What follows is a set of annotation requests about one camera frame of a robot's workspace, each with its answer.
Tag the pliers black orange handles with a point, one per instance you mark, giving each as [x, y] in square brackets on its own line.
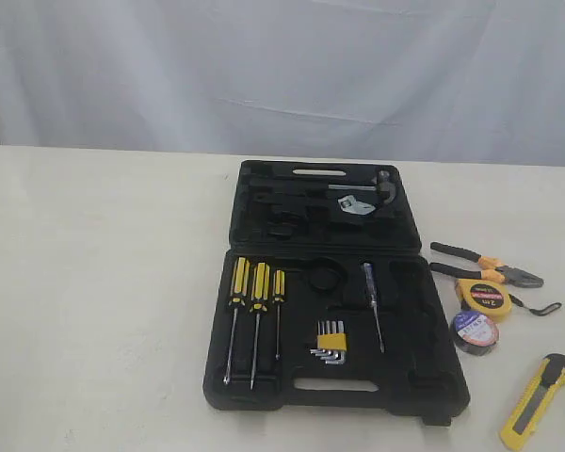
[490, 269]

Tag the black electrical tape roll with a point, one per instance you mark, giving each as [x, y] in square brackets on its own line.
[474, 333]

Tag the yellow tape measure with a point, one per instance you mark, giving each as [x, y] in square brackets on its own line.
[494, 300]

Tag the yellow black utility knife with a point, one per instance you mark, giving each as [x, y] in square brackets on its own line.
[532, 405]

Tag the black plastic tool case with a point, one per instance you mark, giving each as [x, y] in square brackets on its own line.
[285, 215]

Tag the small yellow black screwdriver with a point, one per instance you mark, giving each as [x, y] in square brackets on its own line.
[278, 300]

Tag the middle yellow black screwdriver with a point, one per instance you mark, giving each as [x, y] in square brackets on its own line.
[258, 306]

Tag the large yellow black screwdriver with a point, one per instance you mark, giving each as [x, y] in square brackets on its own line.
[238, 295]

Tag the adjustable wrench with label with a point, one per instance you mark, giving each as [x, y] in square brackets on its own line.
[350, 205]

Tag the claw hammer steel head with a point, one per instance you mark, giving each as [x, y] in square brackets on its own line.
[382, 185]

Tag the hex key set yellow holder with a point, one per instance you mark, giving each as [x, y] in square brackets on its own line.
[331, 342]

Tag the white backdrop curtain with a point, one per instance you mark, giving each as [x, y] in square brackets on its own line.
[447, 81]

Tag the clear handle tester screwdriver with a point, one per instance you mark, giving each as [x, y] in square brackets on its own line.
[372, 293]

